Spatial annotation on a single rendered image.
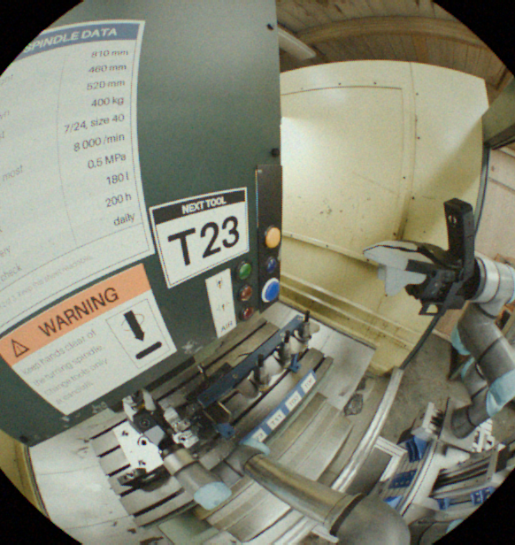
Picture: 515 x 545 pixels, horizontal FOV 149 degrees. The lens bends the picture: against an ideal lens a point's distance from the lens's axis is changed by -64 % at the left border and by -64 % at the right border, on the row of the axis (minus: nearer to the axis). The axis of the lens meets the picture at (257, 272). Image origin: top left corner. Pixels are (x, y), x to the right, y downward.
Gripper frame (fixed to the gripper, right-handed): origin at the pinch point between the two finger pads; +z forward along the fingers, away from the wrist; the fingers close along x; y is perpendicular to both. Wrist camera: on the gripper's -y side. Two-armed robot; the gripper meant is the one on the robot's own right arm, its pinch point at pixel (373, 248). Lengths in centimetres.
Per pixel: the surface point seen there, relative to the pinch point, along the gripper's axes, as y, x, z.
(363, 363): 85, 43, -36
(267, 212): -3.2, -0.3, 13.3
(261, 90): -17.5, -0.6, 13.7
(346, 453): 98, -7, -30
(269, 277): 5.8, 0.1, 13.0
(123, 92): -15.4, -12.6, 20.5
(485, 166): -26, 39, -61
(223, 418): 44, -9, 22
